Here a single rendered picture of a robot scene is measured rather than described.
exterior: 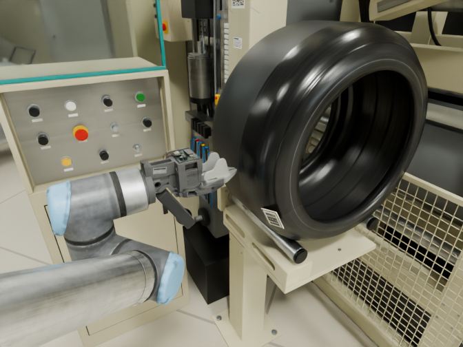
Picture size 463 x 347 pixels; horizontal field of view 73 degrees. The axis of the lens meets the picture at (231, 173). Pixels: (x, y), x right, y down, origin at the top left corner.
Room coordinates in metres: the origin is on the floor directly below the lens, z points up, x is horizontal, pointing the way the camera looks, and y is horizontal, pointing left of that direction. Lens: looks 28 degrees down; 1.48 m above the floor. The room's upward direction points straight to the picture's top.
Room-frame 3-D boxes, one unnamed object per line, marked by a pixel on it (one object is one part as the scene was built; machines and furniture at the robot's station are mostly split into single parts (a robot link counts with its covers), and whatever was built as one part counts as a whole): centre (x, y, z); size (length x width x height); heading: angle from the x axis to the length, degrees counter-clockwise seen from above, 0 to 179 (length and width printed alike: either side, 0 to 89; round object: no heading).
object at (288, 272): (0.77, -0.10, 0.83); 0.36 x 0.09 x 0.06; 29
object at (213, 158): (0.63, 0.04, 1.16); 0.09 x 0.03 x 0.06; 119
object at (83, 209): (0.48, 0.27, 1.16); 0.12 x 0.09 x 0.10; 119
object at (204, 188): (0.57, 0.06, 1.14); 0.09 x 0.05 x 0.02; 119
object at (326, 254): (0.83, -0.22, 0.80); 0.37 x 0.36 x 0.02; 119
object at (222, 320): (1.05, -0.08, 0.01); 0.27 x 0.27 x 0.02; 29
